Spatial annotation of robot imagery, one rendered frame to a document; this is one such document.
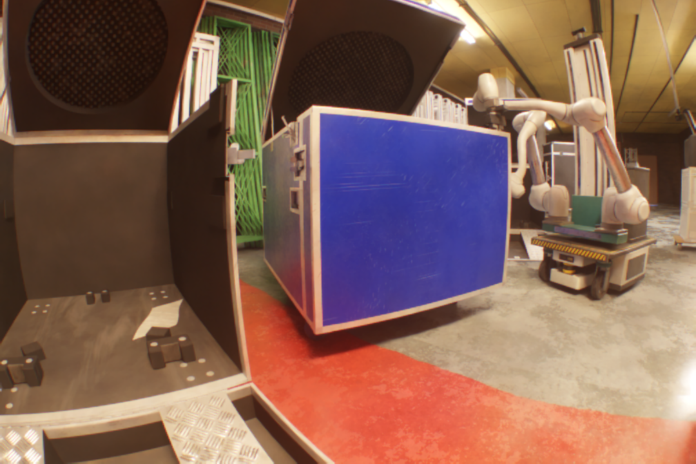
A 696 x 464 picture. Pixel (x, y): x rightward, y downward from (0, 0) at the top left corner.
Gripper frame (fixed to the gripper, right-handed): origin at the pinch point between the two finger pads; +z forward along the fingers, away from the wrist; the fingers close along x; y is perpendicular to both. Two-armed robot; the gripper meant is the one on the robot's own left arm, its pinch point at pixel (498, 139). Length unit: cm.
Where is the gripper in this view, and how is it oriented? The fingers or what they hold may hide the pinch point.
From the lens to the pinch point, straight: 171.2
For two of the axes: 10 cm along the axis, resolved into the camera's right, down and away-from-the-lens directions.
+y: -4.0, 1.1, 9.1
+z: 0.7, 9.9, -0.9
